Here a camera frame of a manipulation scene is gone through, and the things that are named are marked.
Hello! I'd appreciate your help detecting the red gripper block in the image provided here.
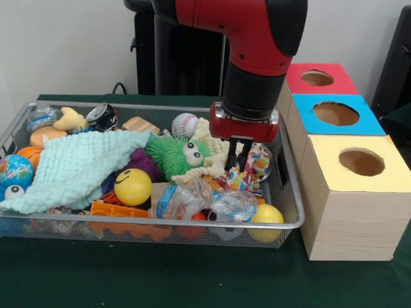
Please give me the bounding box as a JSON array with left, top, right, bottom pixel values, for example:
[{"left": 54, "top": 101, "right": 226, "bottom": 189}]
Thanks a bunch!
[{"left": 209, "top": 103, "right": 279, "bottom": 173}]

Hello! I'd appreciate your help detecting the colourful patterned cloth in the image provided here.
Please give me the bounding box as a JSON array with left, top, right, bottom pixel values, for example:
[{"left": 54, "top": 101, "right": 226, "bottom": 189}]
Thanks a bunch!
[{"left": 224, "top": 144, "right": 274, "bottom": 193}]

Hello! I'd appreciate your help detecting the wooden three-hole box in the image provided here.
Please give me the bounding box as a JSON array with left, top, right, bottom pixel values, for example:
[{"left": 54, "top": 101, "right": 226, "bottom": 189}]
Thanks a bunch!
[{"left": 275, "top": 63, "right": 405, "bottom": 261}]

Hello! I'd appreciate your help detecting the silver mesh bin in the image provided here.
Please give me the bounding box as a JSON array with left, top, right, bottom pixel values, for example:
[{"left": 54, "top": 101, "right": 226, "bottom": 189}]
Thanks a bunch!
[{"left": 0, "top": 100, "right": 306, "bottom": 250}]

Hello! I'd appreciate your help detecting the cream knitted cloth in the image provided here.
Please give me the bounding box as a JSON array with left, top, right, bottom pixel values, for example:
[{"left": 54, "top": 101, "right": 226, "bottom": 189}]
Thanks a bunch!
[{"left": 171, "top": 117, "right": 232, "bottom": 184}]

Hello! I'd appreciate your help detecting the white baseball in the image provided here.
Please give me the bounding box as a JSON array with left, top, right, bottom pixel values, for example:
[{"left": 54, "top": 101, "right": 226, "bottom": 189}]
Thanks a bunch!
[{"left": 171, "top": 112, "right": 200, "bottom": 139}]

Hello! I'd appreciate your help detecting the plain yellow ball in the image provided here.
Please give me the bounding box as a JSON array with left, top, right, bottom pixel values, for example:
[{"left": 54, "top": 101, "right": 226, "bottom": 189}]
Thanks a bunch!
[{"left": 249, "top": 204, "right": 285, "bottom": 243}]

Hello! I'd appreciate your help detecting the green spiky toy with eyes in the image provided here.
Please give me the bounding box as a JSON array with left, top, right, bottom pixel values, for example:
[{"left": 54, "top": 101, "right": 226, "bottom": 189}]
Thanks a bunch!
[{"left": 146, "top": 136, "right": 213, "bottom": 184}]

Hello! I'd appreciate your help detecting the crushed clear plastic bottle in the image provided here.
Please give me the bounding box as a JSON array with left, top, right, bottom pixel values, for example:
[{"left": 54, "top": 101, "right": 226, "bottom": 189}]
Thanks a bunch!
[{"left": 148, "top": 179, "right": 214, "bottom": 221}]

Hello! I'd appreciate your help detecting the striped wooden block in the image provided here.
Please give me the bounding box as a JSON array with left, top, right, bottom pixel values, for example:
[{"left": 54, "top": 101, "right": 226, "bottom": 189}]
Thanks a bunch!
[{"left": 121, "top": 117, "right": 161, "bottom": 135}]

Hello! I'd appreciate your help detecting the yellow smiley ball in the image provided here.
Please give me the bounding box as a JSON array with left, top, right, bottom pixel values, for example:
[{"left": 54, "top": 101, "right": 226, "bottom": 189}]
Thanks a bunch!
[{"left": 114, "top": 168, "right": 153, "bottom": 207}]

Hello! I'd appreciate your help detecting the mint knitted cloth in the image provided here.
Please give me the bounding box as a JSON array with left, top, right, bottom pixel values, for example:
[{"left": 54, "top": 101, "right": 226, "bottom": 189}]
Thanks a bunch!
[{"left": 0, "top": 130, "right": 152, "bottom": 214}]

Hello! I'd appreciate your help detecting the black upright panel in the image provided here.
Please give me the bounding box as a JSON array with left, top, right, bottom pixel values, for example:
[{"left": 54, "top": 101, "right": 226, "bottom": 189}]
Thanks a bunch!
[{"left": 371, "top": 5, "right": 411, "bottom": 129}]

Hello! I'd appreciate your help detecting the small orange basketball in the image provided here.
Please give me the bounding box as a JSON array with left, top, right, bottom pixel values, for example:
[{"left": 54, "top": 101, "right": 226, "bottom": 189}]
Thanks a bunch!
[{"left": 16, "top": 146, "right": 44, "bottom": 171}]

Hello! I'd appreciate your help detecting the globe print ball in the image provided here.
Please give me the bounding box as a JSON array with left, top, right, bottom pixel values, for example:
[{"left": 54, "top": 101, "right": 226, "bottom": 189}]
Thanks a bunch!
[{"left": 0, "top": 154, "right": 35, "bottom": 193}]

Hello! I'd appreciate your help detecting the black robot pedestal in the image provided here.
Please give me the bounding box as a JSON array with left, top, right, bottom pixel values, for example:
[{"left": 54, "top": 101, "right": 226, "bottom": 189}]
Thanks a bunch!
[{"left": 123, "top": 0, "right": 232, "bottom": 97}]

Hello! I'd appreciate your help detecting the black cable loop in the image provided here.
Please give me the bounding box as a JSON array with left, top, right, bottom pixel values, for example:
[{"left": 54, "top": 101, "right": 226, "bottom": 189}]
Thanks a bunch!
[{"left": 111, "top": 82, "right": 130, "bottom": 96}]

